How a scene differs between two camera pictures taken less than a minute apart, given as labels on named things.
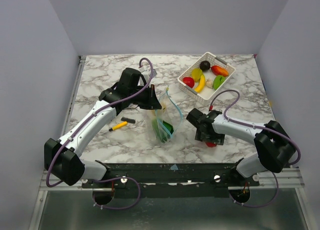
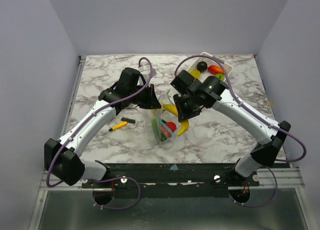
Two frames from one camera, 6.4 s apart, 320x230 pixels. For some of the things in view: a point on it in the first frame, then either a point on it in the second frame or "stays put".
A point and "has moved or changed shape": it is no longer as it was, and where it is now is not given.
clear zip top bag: (167, 117) stays put
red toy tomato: (210, 144) → (172, 126)
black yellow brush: (126, 121) stays put
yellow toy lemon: (164, 106) has moved or changed shape
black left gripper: (152, 101) stays put
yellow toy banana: (201, 86) has moved or changed shape
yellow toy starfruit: (196, 73) stays put
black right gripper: (208, 137) → (186, 107)
